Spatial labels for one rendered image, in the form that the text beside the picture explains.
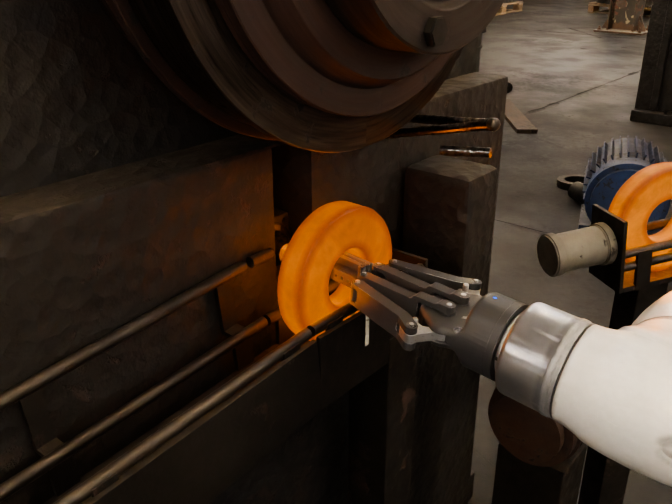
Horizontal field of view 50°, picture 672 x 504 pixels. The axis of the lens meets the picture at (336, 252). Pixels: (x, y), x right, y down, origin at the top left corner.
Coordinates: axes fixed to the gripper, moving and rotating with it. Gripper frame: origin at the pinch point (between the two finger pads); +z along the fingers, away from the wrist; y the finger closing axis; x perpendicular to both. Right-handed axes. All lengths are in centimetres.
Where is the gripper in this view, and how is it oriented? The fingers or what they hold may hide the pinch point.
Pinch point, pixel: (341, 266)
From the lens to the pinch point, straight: 76.1
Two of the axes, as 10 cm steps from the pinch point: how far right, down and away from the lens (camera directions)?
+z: -7.6, -3.4, 5.5
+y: 6.4, -3.1, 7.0
